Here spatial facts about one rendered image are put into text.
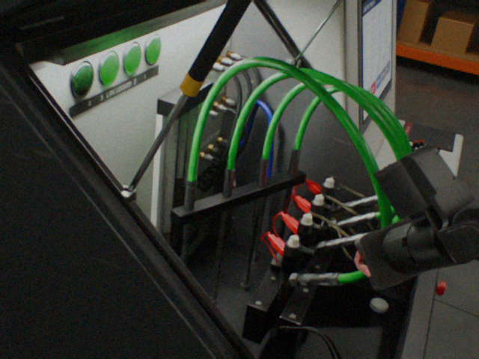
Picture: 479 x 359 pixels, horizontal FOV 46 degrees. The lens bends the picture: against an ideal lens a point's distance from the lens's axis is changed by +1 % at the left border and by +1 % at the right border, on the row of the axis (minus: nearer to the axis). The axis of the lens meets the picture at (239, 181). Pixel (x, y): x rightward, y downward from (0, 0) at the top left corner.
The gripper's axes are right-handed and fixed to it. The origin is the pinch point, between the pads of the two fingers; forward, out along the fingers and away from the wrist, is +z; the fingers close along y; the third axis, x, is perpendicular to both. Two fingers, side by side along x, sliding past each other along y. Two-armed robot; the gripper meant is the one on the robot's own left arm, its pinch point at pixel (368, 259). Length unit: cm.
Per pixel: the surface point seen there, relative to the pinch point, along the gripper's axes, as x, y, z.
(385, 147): -24, -57, 71
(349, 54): -39, -30, 29
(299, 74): -25.9, 2.1, -5.9
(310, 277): -0.2, 5.2, 8.9
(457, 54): -135, -382, 378
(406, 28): -181, -353, 396
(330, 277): 0.6, 3.8, 5.5
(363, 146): -13.6, -0.6, -9.0
